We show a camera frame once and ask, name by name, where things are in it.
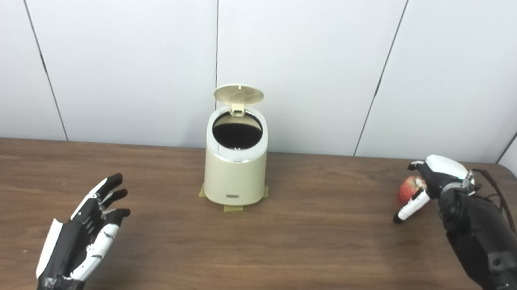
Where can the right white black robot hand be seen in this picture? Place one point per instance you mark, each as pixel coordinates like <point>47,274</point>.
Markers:
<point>445,169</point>

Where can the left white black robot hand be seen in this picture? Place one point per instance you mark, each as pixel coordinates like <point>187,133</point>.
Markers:
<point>69,245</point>

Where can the red apple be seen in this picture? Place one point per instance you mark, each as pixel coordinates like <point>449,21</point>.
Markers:
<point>409,189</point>

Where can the cream round bin lid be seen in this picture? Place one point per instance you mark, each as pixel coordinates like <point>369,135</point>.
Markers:
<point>239,94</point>

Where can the cream-colored bin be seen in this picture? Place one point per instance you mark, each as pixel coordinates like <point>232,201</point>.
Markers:
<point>234,176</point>

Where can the yellow tape piece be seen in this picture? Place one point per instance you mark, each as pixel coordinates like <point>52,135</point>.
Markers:
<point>233,208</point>
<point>202,190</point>
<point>266,192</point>

